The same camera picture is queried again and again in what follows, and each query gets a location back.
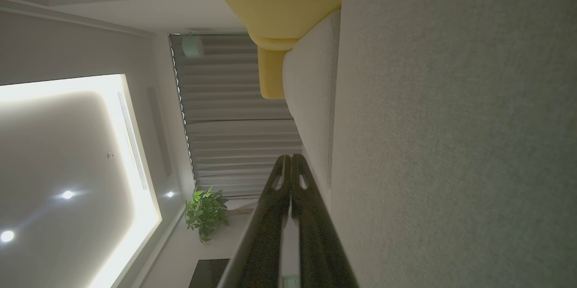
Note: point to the grey pleated curtain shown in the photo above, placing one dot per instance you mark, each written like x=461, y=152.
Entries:
x=234, y=144

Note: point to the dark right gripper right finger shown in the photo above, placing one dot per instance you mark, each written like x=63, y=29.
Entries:
x=320, y=256

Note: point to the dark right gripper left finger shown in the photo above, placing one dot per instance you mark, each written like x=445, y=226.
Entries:
x=261, y=252

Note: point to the grey fabric sofa seat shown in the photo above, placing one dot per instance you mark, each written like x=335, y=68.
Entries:
x=451, y=121

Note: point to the green potted plant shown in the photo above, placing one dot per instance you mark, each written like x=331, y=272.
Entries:
x=205, y=216

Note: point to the dark flat panel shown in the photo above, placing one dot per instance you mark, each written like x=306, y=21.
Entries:
x=207, y=273

